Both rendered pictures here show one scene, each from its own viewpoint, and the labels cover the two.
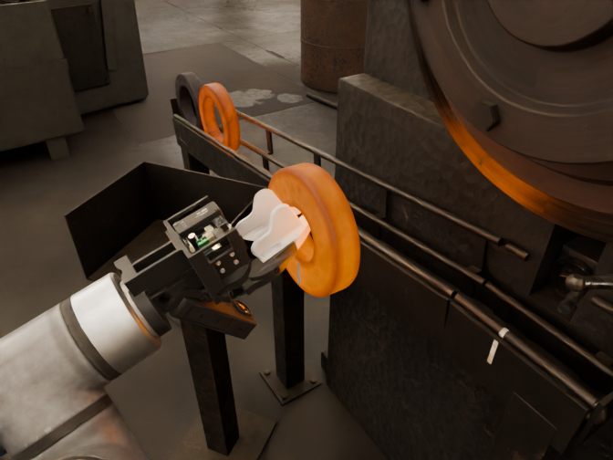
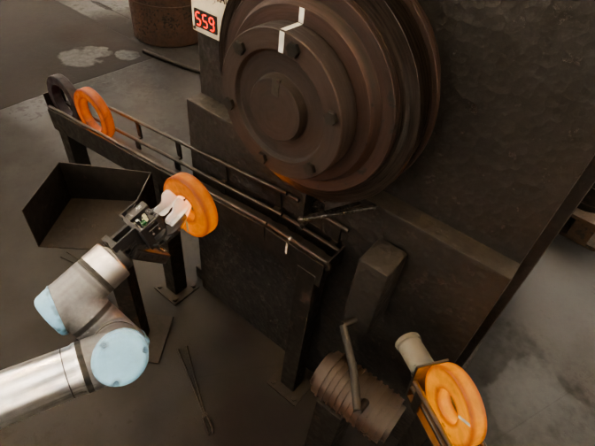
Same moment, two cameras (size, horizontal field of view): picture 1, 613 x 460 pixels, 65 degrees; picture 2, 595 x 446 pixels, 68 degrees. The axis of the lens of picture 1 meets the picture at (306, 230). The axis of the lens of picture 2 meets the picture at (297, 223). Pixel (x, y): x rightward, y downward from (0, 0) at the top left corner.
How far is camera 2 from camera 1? 0.51 m
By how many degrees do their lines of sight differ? 20
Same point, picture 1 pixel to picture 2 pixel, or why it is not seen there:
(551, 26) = (276, 134)
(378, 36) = (207, 73)
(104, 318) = (105, 265)
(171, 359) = not seen: hidden behind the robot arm
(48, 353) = (83, 285)
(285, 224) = (180, 206)
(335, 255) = (206, 218)
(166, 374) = not seen: hidden behind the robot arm
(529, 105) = (276, 156)
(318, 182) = (193, 185)
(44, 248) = not seen: outside the picture
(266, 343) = (154, 267)
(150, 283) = (122, 245)
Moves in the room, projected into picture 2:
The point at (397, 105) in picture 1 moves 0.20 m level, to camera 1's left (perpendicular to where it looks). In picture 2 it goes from (225, 119) to (148, 126)
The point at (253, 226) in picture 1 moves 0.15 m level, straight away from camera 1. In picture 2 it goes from (162, 209) to (146, 169)
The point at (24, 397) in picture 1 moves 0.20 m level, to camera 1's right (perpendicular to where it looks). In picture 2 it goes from (77, 305) to (186, 284)
